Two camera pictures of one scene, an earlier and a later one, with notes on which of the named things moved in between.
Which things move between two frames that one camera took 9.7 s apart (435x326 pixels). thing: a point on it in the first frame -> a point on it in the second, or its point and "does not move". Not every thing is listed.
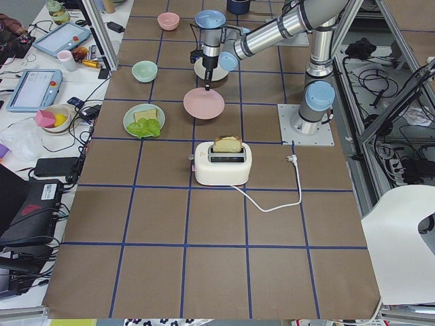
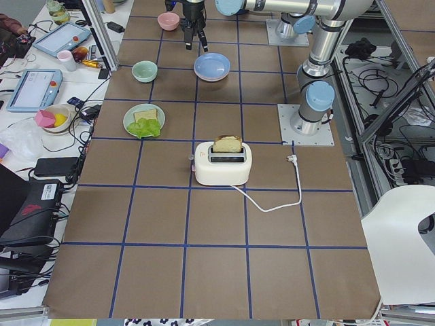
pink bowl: (168, 20) does not move
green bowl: (144, 70) does not move
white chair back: (403, 259) does not move
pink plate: (204, 104) -> (211, 79)
